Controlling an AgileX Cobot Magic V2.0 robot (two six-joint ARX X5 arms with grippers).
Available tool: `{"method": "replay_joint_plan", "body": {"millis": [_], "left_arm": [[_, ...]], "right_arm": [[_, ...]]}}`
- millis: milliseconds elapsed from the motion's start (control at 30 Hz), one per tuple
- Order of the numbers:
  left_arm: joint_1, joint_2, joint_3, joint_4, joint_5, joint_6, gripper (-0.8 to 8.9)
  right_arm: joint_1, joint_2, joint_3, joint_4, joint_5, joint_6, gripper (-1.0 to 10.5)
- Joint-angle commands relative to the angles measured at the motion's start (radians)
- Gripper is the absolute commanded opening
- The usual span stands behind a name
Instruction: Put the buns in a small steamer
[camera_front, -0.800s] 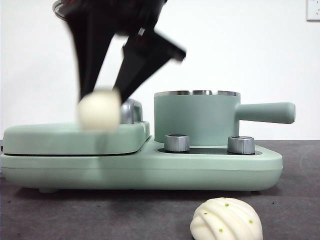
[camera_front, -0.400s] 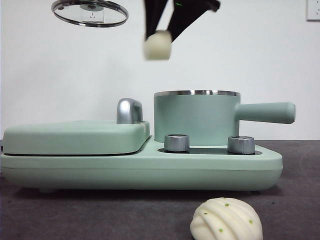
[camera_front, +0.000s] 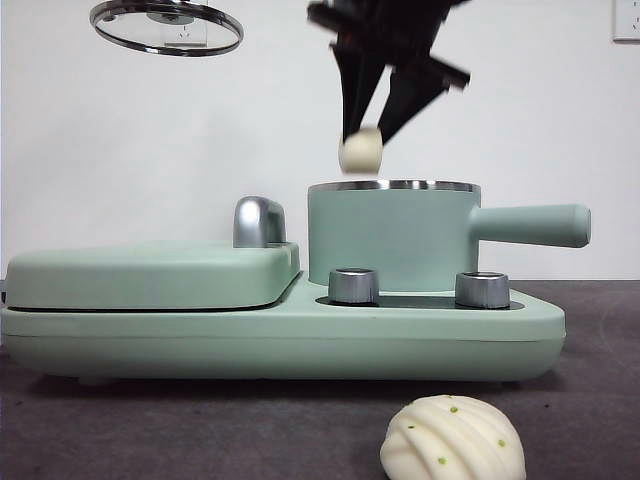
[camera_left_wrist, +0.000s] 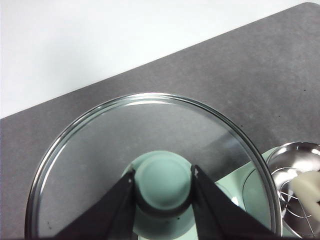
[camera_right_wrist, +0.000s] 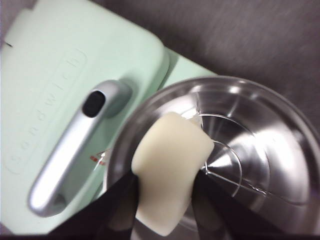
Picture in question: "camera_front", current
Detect pale green cooker base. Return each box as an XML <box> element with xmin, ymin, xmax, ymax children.
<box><xmin>0</xmin><ymin>269</ymin><xmax>566</xmax><ymax>389</ymax></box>

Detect glass lid with green knob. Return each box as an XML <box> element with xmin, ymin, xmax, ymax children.
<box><xmin>89</xmin><ymin>0</ymin><xmax>245</xmax><ymax>57</ymax></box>

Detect smooth white steamed bun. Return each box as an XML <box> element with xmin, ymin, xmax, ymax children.
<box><xmin>338</xmin><ymin>126</ymin><xmax>384</xmax><ymax>175</ymax></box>

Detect ridged white bun green specks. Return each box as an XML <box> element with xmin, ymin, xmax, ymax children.
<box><xmin>378</xmin><ymin>394</ymin><xmax>526</xmax><ymax>480</ymax></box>

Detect silver control knob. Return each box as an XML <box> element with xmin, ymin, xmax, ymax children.
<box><xmin>453</xmin><ymin>271</ymin><xmax>511</xmax><ymax>309</ymax></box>
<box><xmin>327</xmin><ymin>268</ymin><xmax>380</xmax><ymax>306</ymax></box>

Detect pale green pot with handle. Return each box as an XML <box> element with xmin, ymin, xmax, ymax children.
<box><xmin>307</xmin><ymin>179</ymin><xmax>593</xmax><ymax>294</ymax></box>

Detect chrome griddle lid handle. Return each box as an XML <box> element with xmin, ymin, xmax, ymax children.
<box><xmin>232</xmin><ymin>196</ymin><xmax>287</xmax><ymax>250</ymax></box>

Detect white wall socket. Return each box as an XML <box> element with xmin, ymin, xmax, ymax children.
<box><xmin>612</xmin><ymin>0</ymin><xmax>640</xmax><ymax>41</ymax></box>
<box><xmin>161</xmin><ymin>0</ymin><xmax>209</xmax><ymax>50</ymax></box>

